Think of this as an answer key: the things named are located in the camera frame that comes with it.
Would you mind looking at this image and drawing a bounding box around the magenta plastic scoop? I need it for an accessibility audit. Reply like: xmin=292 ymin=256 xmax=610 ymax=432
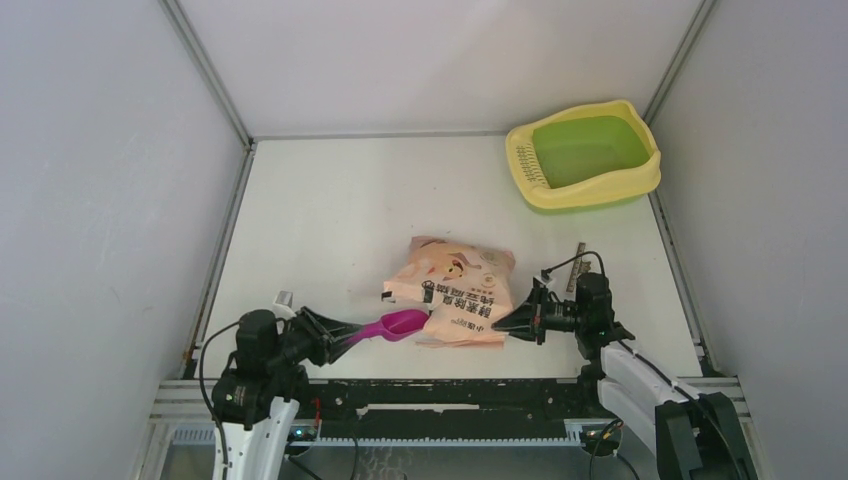
xmin=347 ymin=309 xmax=430 ymax=345

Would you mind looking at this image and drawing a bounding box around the black sealing clip strip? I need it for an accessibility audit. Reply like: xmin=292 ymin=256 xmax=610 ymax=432
xmin=565 ymin=242 xmax=592 ymax=296

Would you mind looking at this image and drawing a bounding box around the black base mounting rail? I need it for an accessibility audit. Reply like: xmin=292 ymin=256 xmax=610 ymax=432
xmin=296 ymin=378 xmax=614 ymax=442

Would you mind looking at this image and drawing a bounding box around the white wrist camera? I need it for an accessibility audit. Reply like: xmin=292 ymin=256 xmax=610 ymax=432
xmin=536 ymin=269 xmax=553 ymax=287
xmin=271 ymin=290 xmax=296 ymax=320

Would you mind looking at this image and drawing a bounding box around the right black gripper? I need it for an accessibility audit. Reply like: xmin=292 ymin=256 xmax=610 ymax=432
xmin=492 ymin=283 xmax=587 ymax=345

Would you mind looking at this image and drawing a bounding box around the pink cat litter bag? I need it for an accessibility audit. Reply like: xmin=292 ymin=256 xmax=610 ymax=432
xmin=383 ymin=236 xmax=516 ymax=349

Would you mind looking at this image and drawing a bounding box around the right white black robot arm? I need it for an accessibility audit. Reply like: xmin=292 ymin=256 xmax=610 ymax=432
xmin=492 ymin=272 xmax=758 ymax=479

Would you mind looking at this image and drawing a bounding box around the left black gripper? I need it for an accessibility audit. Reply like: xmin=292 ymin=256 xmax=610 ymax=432
xmin=267 ymin=305 xmax=364 ymax=372

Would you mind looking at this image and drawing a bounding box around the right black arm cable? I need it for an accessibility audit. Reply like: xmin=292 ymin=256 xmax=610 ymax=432
xmin=540 ymin=250 xmax=750 ymax=480

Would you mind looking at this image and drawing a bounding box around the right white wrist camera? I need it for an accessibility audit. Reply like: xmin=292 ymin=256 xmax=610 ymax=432
xmin=536 ymin=269 xmax=553 ymax=287

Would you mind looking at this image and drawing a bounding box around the yellow green litter box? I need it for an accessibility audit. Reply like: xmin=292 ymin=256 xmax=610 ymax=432
xmin=505 ymin=99 xmax=662 ymax=213

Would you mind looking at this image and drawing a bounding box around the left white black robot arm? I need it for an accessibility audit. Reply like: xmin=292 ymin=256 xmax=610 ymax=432
xmin=205 ymin=307 xmax=362 ymax=479

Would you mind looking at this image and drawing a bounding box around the white slotted cable duct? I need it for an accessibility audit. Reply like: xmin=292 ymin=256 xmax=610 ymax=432
xmin=170 ymin=423 xmax=587 ymax=448

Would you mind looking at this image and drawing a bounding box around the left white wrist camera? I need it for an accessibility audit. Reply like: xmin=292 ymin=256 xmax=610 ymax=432
xmin=271 ymin=290 xmax=296 ymax=320

